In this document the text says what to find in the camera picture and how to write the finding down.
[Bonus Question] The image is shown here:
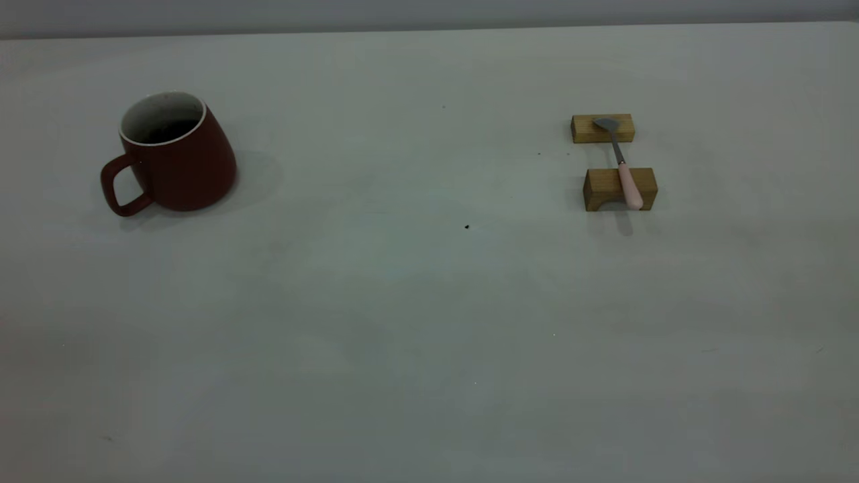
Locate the arched wooden block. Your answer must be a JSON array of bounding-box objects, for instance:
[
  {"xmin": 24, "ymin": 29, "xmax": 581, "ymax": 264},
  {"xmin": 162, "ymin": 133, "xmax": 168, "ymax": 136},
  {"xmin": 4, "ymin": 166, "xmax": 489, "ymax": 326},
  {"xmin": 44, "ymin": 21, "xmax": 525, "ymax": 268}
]
[{"xmin": 583, "ymin": 168, "xmax": 658, "ymax": 212}]

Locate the pink-handled metal spoon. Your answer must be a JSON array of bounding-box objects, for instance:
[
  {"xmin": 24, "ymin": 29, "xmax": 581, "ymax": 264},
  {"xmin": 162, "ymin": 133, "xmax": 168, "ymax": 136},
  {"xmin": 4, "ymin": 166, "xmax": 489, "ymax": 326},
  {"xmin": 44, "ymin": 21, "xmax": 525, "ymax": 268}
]
[{"xmin": 593, "ymin": 117, "xmax": 644, "ymax": 211}]

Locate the flat wooden block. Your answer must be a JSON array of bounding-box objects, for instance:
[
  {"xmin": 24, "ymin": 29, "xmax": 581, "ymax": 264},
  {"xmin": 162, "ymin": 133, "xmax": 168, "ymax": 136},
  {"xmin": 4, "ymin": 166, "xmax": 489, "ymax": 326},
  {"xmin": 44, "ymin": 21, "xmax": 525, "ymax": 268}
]
[{"xmin": 571, "ymin": 113, "xmax": 636, "ymax": 144}]

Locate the red ceramic mug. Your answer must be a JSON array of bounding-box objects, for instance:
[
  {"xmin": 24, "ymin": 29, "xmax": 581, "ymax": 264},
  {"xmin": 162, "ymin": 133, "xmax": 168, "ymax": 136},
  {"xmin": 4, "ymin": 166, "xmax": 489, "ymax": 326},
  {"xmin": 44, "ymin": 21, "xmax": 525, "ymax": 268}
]
[{"xmin": 101, "ymin": 91, "xmax": 238, "ymax": 217}]

